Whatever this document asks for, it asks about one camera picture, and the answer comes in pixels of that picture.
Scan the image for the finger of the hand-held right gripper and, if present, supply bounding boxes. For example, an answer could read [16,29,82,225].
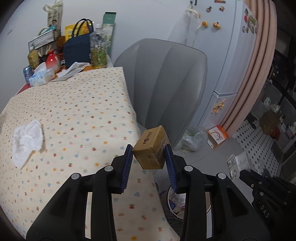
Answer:
[240,170,262,193]

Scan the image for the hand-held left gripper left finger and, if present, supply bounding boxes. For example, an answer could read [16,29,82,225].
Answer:
[26,144,134,241]

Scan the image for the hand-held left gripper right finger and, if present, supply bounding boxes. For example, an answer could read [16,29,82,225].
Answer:
[165,144,271,241]

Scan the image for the small cardboard box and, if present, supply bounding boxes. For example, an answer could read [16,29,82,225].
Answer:
[132,125,170,169]

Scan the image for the trash bin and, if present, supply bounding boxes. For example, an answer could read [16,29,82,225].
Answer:
[162,185,212,233]

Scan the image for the clear plastic bag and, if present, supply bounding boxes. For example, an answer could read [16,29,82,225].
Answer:
[181,126,208,152]

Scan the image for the orange white box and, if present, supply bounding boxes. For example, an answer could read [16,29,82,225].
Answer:
[206,125,229,149]

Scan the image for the brown paper bag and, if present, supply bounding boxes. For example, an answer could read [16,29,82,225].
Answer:
[259,110,280,135]

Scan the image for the floral cream tablecloth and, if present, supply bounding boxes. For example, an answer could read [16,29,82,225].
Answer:
[0,67,181,241]

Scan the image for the grey chair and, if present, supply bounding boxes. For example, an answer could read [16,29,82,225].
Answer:
[113,38,208,149]

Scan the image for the crumpled white tissue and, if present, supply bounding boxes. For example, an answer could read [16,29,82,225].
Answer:
[11,119,44,169]

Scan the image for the flat grey packet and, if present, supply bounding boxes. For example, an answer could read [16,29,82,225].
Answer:
[51,68,80,81]

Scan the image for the pink ribbed curtain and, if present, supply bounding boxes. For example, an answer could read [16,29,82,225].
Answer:
[221,0,278,139]

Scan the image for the white cloth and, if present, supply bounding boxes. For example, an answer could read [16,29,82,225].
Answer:
[66,61,91,72]

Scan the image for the clear bottle with yellow liquid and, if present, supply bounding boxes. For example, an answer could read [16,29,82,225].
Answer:
[89,24,108,69]

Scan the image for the white fridge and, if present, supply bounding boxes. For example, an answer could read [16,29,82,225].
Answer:
[172,0,259,130]

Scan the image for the blue white tissue box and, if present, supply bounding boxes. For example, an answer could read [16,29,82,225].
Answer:
[29,62,55,87]

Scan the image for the navy lunch bag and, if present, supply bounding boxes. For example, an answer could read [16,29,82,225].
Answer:
[63,19,94,69]

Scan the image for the red ceramic vase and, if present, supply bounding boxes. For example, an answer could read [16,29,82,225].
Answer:
[46,51,62,73]

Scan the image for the blue drink can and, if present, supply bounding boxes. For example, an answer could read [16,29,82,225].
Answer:
[23,65,33,82]

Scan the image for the green carton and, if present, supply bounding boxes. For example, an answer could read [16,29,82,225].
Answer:
[102,12,117,56]

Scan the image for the yellow snack bag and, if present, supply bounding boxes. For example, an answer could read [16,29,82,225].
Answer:
[65,23,93,42]

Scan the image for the printed white tote bag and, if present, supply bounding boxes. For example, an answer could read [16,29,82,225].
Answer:
[43,0,64,30]

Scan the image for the yellow string magnet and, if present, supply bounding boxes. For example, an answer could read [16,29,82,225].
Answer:
[211,98,226,114]

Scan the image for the black wire basket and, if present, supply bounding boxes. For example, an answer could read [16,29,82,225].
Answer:
[28,30,62,51]

